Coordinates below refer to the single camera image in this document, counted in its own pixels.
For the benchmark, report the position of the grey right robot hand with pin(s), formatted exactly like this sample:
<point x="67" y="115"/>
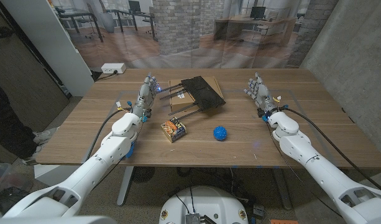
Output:
<point x="262" y="93"/>

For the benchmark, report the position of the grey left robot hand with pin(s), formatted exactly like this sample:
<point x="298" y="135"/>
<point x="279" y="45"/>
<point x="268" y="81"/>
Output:
<point x="145" y="96"/>

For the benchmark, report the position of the black router with antennas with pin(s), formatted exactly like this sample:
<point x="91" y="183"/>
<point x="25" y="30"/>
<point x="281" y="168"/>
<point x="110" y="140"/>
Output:
<point x="202" y="91"/>

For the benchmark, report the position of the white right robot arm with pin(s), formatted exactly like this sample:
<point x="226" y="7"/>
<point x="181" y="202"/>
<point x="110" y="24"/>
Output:
<point x="320" y="169"/>

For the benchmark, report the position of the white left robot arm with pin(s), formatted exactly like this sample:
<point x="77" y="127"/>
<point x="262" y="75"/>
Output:
<point x="94" y="169"/>

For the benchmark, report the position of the flat cardboard box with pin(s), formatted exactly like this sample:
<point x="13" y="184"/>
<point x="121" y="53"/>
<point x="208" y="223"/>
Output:
<point x="177" y="104"/>

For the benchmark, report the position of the spam can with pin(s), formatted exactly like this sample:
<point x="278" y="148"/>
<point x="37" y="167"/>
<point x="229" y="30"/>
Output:
<point x="173" y="130"/>

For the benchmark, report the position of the blue spiky ball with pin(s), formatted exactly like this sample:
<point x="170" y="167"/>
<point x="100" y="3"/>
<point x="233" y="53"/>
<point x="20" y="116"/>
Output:
<point x="220" y="133"/>

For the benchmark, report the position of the white power strip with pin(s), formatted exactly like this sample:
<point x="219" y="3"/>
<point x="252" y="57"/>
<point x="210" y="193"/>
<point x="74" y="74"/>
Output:
<point x="113" y="68"/>

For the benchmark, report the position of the printed office backdrop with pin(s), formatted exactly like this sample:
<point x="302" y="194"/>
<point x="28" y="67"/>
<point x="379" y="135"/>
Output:
<point x="177" y="31"/>

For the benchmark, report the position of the black floor fan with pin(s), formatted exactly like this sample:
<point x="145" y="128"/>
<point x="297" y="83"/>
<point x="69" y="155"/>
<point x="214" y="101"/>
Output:
<point x="142" y="174"/>

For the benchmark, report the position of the grey table leg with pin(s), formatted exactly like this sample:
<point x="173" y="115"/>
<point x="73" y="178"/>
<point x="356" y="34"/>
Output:
<point x="282" y="189"/>
<point x="125" y="186"/>

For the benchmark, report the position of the white cabinet panel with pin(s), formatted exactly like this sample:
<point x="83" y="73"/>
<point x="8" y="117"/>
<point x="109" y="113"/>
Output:
<point x="53" y="46"/>

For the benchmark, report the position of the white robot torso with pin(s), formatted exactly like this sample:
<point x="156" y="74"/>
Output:
<point x="205" y="203"/>

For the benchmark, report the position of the orange flat object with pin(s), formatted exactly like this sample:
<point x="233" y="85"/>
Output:
<point x="283" y="221"/>

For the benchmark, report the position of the person in dark clothes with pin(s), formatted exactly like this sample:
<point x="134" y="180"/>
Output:
<point x="7" y="130"/>

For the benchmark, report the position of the clear plastic bin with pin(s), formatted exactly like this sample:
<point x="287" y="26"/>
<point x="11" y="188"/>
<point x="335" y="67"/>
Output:
<point x="3" y="175"/>

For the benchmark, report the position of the black bag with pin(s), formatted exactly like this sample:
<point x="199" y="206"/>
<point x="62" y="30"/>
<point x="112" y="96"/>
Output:
<point x="8" y="199"/>

